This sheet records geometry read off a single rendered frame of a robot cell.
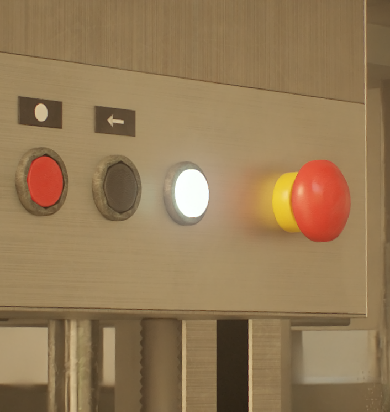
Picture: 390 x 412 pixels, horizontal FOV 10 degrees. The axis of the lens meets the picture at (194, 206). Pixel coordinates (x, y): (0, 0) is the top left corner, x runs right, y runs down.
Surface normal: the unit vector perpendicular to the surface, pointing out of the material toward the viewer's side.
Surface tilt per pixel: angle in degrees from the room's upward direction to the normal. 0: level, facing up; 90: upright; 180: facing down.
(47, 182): 90
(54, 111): 90
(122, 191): 90
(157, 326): 122
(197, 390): 90
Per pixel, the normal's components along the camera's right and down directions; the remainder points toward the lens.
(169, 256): 0.76, -0.04
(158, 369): -0.10, -0.59
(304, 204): 0.13, 0.07
